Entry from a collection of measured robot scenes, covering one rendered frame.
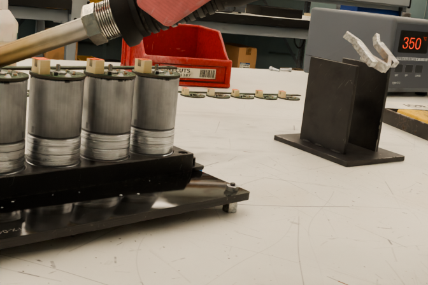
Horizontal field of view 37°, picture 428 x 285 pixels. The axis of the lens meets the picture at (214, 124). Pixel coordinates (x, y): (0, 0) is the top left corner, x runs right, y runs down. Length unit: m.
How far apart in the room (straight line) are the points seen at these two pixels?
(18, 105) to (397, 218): 0.20
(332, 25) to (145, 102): 0.57
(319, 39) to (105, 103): 0.60
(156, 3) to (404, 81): 0.62
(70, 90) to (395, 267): 0.16
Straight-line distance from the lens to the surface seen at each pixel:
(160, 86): 0.32
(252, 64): 5.07
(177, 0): 0.23
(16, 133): 0.29
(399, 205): 0.38
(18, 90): 0.28
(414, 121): 0.59
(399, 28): 0.80
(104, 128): 0.31
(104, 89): 0.31
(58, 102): 0.29
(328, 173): 0.42
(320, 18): 0.89
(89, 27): 0.24
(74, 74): 0.30
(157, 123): 0.33
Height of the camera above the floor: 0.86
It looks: 12 degrees down
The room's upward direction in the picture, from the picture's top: 6 degrees clockwise
